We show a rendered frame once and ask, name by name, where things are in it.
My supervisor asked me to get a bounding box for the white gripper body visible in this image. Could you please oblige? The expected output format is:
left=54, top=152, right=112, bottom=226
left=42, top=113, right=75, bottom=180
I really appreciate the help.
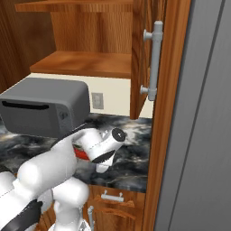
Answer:
left=96, top=156, right=115, bottom=174

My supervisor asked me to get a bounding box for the wooden base cabinet door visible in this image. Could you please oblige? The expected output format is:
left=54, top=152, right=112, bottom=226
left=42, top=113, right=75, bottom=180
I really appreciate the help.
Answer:
left=81, top=201, right=146, bottom=231

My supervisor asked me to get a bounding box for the wooden drawer front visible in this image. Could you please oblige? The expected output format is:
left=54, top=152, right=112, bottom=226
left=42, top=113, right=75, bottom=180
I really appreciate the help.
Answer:
left=88, top=184, right=147, bottom=213

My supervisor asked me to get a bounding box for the tall wooden side panel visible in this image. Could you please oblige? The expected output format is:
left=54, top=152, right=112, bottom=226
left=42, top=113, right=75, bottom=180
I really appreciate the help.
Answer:
left=141, top=0, right=192, bottom=231

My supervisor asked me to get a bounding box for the grey toaster oven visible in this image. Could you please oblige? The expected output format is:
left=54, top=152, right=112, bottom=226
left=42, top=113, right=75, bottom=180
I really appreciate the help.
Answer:
left=0, top=77, right=91, bottom=140

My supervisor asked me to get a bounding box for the grey fridge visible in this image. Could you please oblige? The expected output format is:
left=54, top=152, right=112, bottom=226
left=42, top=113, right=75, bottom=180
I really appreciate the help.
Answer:
left=152, top=0, right=231, bottom=231

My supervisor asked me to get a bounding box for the grey drawer handle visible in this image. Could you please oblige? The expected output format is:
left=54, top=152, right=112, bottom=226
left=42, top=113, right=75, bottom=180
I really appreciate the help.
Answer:
left=100, top=189, right=125, bottom=203

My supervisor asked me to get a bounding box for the grey base cabinet handle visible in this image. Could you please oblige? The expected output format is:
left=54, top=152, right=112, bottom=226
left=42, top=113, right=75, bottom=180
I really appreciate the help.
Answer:
left=87, top=205, right=97, bottom=231

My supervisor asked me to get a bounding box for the grey wall outlet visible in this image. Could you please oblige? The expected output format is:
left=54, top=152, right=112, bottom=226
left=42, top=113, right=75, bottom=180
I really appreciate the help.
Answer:
left=90, top=91, right=105, bottom=111

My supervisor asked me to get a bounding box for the open wooden wall cabinet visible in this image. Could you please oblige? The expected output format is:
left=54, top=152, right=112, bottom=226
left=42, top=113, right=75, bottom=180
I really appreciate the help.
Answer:
left=14, top=0, right=135, bottom=80

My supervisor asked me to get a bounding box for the grey cabinet door handle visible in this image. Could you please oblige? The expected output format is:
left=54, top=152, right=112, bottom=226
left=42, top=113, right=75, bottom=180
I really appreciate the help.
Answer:
left=139, top=20, right=164, bottom=102

